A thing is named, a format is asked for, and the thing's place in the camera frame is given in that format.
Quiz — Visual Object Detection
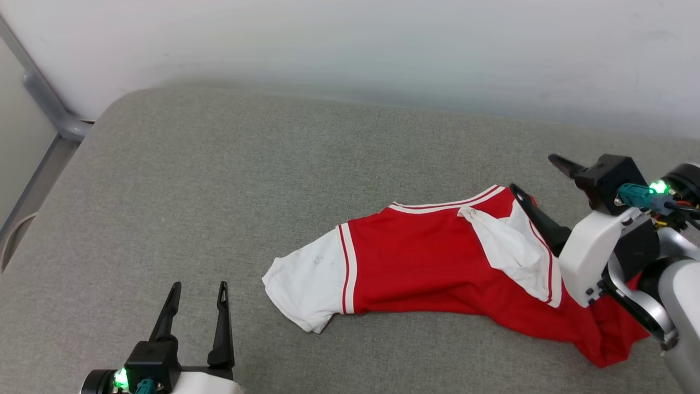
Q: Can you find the teal right camera cable plug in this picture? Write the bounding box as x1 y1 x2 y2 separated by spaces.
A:
617 183 700 217

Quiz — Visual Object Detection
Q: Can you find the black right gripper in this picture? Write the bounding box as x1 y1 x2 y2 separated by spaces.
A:
509 154 700 286

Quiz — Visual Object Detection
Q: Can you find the red and white jersey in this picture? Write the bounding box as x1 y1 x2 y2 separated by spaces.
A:
262 185 651 368

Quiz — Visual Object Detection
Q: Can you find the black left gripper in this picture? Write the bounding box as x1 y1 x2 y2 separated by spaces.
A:
81 281 236 394

